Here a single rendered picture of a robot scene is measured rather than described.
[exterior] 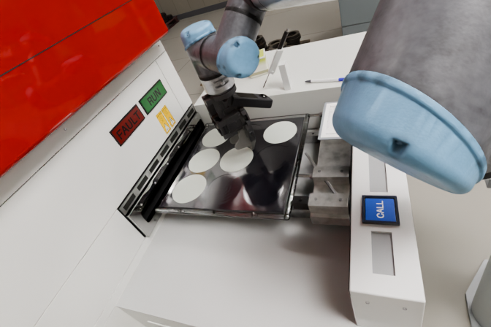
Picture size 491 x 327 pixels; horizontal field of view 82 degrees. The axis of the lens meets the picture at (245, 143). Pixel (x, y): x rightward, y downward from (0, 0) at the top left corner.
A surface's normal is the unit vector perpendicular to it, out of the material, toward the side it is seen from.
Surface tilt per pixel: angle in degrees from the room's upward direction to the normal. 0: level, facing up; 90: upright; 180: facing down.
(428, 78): 47
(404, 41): 41
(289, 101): 90
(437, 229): 0
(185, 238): 0
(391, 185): 0
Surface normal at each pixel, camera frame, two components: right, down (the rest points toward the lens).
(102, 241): 0.91, -0.05
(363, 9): -0.33, 0.67
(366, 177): -0.32, -0.74
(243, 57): 0.58, 0.34
